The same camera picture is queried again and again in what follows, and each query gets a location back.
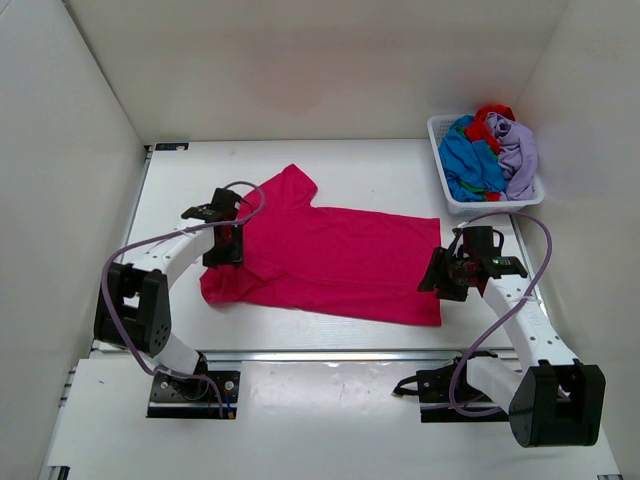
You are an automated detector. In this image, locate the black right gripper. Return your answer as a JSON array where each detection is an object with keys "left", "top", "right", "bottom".
[{"left": 418, "top": 247, "right": 475, "bottom": 302}]

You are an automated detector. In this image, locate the crimson red t-shirt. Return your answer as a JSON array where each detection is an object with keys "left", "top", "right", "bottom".
[{"left": 200, "top": 165, "right": 441, "bottom": 327}]

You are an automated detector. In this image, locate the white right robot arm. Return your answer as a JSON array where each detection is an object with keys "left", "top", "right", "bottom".
[{"left": 418, "top": 224, "right": 606, "bottom": 448}]

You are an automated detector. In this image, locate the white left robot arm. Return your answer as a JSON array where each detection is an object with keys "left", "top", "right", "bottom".
[{"left": 94, "top": 186, "right": 244, "bottom": 398}]

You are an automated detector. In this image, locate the blue t-shirt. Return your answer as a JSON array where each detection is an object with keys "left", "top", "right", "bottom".
[{"left": 438, "top": 115, "right": 506, "bottom": 203}]

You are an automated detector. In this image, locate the dark label sticker on table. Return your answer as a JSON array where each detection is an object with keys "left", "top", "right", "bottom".
[{"left": 154, "top": 142, "right": 189, "bottom": 151}]

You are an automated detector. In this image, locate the lavender t-shirt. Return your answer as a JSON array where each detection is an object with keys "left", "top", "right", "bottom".
[{"left": 487, "top": 113, "right": 538, "bottom": 201}]

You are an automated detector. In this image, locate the red t-shirt in basket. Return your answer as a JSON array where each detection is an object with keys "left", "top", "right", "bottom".
[{"left": 464, "top": 104, "right": 515, "bottom": 155}]

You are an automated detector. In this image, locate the white plastic laundry basket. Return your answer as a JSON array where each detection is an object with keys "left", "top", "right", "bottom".
[{"left": 427, "top": 114, "right": 545, "bottom": 216}]

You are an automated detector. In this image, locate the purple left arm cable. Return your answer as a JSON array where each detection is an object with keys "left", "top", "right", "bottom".
[{"left": 100, "top": 180, "right": 266, "bottom": 419}]

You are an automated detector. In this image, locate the aluminium table edge rail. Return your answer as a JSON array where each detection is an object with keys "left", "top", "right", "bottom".
[{"left": 89, "top": 348, "right": 521, "bottom": 365}]

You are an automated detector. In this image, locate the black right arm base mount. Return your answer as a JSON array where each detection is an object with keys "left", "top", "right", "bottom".
[{"left": 391, "top": 352, "right": 508, "bottom": 424}]

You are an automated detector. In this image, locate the aluminium left side rail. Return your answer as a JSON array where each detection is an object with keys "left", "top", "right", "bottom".
[{"left": 88, "top": 142, "right": 151, "bottom": 349}]

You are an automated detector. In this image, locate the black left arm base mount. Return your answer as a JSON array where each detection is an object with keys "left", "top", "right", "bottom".
[{"left": 146, "top": 362, "right": 241, "bottom": 420}]

